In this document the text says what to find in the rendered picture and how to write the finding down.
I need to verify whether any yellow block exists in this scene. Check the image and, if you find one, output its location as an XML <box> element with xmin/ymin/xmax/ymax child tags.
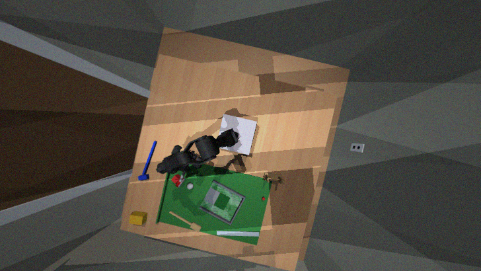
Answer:
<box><xmin>129</xmin><ymin>212</ymin><xmax>148</xmax><ymax>225</ymax></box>

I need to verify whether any blue golf putter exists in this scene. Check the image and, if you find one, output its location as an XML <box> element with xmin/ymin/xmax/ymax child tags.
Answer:
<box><xmin>137</xmin><ymin>141</ymin><xmax>157</xmax><ymax>180</ymax></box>

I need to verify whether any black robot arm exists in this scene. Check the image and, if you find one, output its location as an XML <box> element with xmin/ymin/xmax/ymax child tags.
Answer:
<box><xmin>156</xmin><ymin>129</ymin><xmax>239</xmax><ymax>174</ymax></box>

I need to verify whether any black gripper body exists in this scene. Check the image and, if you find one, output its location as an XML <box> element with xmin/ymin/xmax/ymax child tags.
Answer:
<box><xmin>171</xmin><ymin>145</ymin><xmax>202</xmax><ymax>169</ymax></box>

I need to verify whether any light grey flat bar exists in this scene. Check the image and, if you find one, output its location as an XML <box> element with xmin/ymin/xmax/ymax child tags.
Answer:
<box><xmin>217</xmin><ymin>231</ymin><xmax>259</xmax><ymax>237</ymax></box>

